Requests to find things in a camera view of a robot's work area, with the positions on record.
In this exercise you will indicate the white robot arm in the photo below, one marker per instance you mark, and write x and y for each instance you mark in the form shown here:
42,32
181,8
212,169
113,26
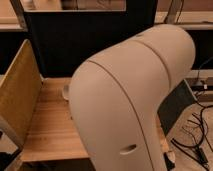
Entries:
114,97

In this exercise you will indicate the white paper cup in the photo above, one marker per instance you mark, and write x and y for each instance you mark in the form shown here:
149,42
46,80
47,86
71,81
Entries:
65,92

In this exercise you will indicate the black back panel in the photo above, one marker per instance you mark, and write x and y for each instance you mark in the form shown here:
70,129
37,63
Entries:
63,40

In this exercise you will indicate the dark right side panel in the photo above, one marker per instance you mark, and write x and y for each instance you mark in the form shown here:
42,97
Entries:
174,104

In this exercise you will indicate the wooden side panel left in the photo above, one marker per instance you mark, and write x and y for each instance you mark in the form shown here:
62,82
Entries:
19,90

